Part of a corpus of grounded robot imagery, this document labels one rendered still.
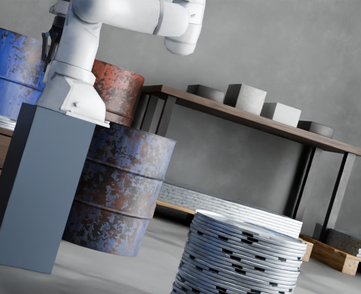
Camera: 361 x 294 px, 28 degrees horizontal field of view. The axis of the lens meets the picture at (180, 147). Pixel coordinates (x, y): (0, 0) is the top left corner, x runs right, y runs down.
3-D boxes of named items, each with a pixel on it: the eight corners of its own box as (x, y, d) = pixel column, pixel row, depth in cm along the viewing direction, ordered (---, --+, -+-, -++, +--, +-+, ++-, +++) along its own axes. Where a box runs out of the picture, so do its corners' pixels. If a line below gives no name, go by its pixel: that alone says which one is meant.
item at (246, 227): (187, 207, 196) (188, 204, 196) (288, 236, 200) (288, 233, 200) (204, 221, 167) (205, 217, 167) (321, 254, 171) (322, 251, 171)
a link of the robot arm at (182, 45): (220, 9, 241) (208, 58, 245) (172, -4, 247) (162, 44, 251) (197, 6, 223) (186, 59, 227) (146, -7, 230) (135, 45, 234)
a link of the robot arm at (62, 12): (78, 4, 251) (73, 19, 251) (87, 12, 263) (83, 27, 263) (44, -6, 253) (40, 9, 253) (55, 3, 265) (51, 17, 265)
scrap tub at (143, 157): (131, 244, 318) (163, 138, 319) (152, 265, 278) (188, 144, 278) (37, 220, 307) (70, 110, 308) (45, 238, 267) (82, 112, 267)
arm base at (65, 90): (96, 123, 229) (108, 81, 229) (116, 129, 212) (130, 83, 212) (28, 103, 219) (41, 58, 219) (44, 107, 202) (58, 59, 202)
